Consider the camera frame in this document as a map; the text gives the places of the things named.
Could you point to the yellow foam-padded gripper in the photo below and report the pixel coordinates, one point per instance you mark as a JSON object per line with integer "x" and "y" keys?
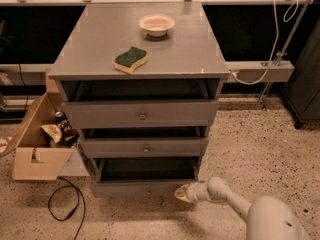
{"x": 192, "y": 193}

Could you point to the grey bottom drawer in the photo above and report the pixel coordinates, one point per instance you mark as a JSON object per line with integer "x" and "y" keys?
{"x": 154, "y": 176}

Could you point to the grey drawer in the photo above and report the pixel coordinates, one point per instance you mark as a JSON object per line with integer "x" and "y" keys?
{"x": 146, "y": 141}
{"x": 140, "y": 103}
{"x": 154, "y": 176}

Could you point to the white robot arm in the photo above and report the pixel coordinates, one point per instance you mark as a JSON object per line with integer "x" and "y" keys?
{"x": 266, "y": 218}

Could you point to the grey middle drawer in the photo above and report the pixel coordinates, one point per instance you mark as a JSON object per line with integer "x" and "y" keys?
{"x": 146, "y": 141}

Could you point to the grey top drawer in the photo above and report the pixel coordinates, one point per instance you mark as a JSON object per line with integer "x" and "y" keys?
{"x": 140, "y": 103}

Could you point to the grey drawer cabinet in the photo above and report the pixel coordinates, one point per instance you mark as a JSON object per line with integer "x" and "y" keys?
{"x": 188, "y": 51}

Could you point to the crumpled trash in box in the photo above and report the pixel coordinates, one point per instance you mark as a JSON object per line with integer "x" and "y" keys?
{"x": 61, "y": 133}

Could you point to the green yellow sponge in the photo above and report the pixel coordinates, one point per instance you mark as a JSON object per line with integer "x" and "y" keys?
{"x": 130, "y": 60}

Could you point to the open cardboard box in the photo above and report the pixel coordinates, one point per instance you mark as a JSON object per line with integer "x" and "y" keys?
{"x": 34, "y": 158}

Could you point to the dark cabinet at right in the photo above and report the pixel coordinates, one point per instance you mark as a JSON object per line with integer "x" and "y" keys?
{"x": 303, "y": 90}

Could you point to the metal stand pole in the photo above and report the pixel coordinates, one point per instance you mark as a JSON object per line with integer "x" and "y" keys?
{"x": 267, "y": 86}

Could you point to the white bowl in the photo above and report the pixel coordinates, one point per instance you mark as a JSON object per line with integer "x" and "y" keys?
{"x": 156, "y": 25}

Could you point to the grey wall cable duct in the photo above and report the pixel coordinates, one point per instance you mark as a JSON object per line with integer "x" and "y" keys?
{"x": 259, "y": 71}

